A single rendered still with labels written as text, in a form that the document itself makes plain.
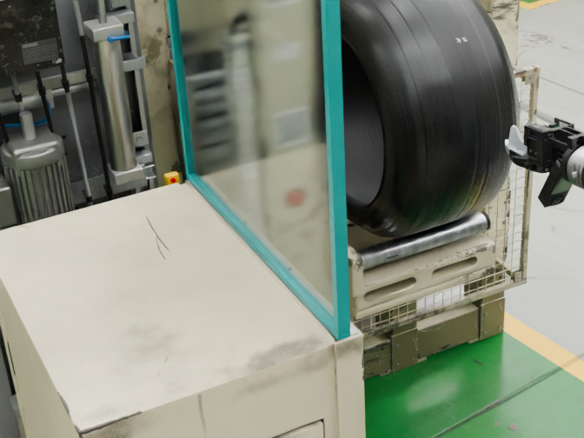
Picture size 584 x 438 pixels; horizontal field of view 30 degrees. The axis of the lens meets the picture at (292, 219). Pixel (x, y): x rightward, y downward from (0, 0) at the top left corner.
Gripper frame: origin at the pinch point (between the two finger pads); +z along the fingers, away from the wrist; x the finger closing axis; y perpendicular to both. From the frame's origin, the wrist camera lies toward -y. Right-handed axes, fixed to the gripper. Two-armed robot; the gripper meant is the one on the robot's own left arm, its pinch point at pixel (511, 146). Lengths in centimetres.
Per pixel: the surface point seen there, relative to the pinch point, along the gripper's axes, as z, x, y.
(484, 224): 23.5, -9.9, -27.4
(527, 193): 75, -61, -50
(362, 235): 49, 7, -35
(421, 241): 23.8, 6.1, -26.9
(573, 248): 127, -121, -104
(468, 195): 12.3, 1.6, -13.6
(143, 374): -38, 87, 0
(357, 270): 19.8, 24.3, -27.1
